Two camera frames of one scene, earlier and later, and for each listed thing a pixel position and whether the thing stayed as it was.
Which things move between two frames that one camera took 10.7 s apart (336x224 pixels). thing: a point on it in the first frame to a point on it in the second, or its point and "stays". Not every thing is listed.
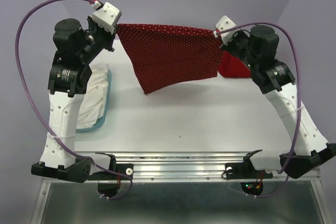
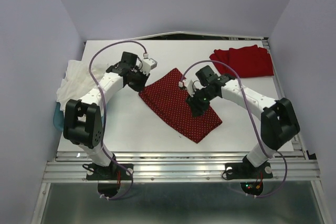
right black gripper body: (239, 45) to (202, 96)
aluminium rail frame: (181, 188) stays
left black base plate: (110, 190) stays
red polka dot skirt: (161, 55) to (166, 95)
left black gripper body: (97, 38) to (138, 80)
